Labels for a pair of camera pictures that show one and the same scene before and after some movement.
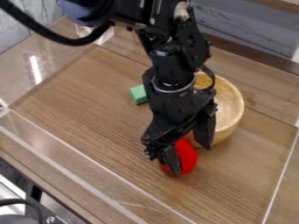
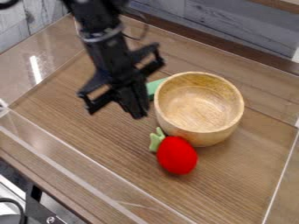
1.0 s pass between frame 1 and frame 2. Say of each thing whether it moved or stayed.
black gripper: moved
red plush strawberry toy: stayed
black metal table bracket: stayed
